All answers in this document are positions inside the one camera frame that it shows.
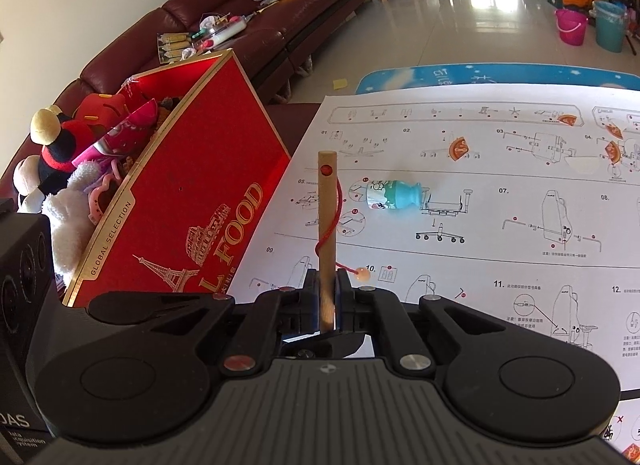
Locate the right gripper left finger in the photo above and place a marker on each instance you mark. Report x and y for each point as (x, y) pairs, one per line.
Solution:
(258, 328)

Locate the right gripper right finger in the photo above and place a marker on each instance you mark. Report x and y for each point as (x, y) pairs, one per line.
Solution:
(381, 315)

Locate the wooden stick with red string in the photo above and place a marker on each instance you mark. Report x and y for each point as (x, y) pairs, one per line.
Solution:
(330, 202)

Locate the small teal bottle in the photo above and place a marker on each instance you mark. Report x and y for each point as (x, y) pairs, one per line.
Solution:
(393, 195)

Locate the Mickey Mouse plush toy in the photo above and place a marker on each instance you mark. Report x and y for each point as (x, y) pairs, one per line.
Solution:
(62, 138)

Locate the red food gift box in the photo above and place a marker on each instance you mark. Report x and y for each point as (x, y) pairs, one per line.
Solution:
(182, 218)

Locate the white fluffy plush toy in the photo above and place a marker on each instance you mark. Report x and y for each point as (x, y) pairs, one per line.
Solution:
(68, 212)

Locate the white instruction sheet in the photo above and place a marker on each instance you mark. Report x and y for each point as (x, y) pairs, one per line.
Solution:
(530, 207)

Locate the pink plush toy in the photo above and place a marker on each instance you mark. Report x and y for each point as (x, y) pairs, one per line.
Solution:
(123, 140)

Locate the blue table mat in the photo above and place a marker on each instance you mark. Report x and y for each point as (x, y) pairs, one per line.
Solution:
(493, 73)

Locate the dark red leather sofa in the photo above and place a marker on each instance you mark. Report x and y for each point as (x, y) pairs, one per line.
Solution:
(270, 39)

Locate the pink plastic bucket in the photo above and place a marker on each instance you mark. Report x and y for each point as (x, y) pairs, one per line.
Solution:
(572, 26)

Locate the teal plastic bucket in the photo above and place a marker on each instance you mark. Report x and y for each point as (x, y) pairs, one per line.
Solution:
(611, 25)

